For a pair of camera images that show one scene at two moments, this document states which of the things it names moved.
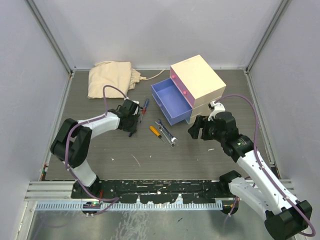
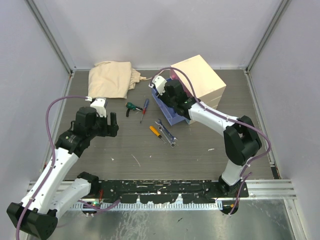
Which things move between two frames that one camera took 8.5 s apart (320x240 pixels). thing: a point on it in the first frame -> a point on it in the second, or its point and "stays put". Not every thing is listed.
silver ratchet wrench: [172, 145] stays put
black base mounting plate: [156, 191] stays put
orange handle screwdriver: [155, 131] stays put
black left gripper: [132, 129] -> [109, 130]
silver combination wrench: [172, 138] stays put
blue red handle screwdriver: [144, 109] stays put
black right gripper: [201, 121] -> [162, 97]
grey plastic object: [135, 101] -> [98, 104]
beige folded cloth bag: [119, 74] stays put
